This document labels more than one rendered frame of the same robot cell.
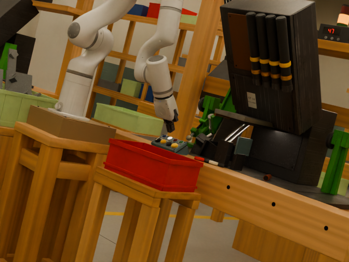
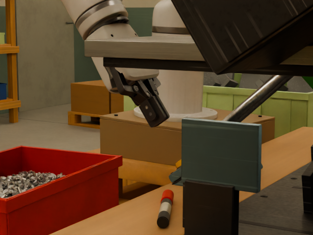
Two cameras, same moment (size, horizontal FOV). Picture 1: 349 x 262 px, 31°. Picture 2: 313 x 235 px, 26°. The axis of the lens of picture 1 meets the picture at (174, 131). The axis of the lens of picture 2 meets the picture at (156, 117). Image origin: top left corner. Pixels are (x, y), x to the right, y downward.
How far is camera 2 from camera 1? 2.65 m
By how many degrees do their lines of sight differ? 78
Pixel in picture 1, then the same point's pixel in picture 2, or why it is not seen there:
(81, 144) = (130, 168)
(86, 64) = (160, 7)
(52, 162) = not seen: hidden behind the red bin
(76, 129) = (126, 138)
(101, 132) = (178, 142)
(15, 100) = (223, 101)
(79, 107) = (162, 95)
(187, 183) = not seen: outside the picture
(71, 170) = not seen: hidden behind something
